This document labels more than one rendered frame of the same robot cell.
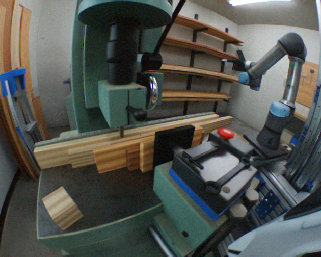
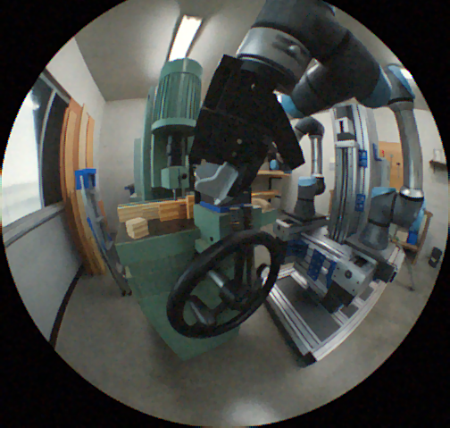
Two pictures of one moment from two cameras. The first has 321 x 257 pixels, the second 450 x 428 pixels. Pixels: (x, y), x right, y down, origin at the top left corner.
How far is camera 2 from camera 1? 24 cm
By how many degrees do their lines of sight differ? 15
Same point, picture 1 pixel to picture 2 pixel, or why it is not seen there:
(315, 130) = (340, 187)
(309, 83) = not seen: hidden behind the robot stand
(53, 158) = (130, 214)
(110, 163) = (168, 214)
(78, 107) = (146, 190)
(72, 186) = not seen: hidden behind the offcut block
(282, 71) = (326, 156)
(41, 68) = (102, 175)
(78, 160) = (147, 214)
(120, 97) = (174, 172)
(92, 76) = (157, 166)
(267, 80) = not seen: hidden behind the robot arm
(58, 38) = (118, 147)
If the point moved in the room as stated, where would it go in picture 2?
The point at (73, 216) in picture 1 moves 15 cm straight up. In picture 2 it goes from (143, 230) to (137, 168)
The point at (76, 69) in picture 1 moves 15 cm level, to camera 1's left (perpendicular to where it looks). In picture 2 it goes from (145, 164) to (121, 167)
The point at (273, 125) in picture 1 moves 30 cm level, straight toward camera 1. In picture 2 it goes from (303, 195) to (285, 201)
